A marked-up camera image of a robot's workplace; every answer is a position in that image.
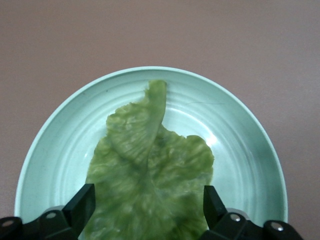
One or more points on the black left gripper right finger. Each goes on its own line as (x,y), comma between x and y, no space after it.
(215,212)

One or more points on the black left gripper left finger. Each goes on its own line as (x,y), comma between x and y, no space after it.
(75,212)

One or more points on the green lettuce leaf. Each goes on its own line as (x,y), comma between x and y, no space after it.
(150,187)

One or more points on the pale green round plate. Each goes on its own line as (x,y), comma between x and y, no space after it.
(225,125)

